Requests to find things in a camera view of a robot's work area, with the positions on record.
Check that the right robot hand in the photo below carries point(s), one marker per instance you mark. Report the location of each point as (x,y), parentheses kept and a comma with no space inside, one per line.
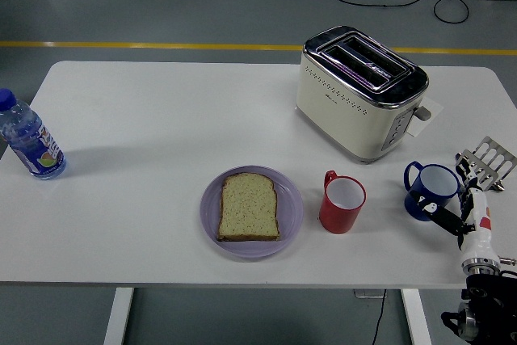
(478,236)

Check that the blue enamel cup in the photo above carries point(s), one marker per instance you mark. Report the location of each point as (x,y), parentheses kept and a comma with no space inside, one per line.
(412,209)

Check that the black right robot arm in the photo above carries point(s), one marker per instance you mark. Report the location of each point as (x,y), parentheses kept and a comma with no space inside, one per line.
(488,308)

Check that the red enamel cup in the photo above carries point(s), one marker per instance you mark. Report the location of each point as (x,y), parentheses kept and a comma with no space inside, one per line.
(337,220)

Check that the slice of bread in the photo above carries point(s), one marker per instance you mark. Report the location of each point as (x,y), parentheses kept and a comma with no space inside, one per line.
(248,207)

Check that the metal toast rack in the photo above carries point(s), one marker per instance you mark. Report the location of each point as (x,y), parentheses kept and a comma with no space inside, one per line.
(494,159)

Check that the white table leg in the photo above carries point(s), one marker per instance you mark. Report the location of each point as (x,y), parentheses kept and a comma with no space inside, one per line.
(416,316)
(119,316)

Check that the grey under-table socket box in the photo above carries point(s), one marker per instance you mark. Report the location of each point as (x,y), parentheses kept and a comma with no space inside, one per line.
(365,293)

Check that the white paper sheet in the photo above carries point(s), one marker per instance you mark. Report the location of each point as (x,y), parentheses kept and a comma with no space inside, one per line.
(437,107)

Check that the cream and chrome toaster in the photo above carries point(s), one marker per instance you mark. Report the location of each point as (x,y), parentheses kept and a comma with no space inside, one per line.
(343,119)

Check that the purple round plate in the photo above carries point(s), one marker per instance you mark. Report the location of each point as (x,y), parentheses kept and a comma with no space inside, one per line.
(291,207)

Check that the clear bottle with blue cap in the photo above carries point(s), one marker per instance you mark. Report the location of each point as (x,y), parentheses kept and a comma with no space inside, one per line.
(32,143)

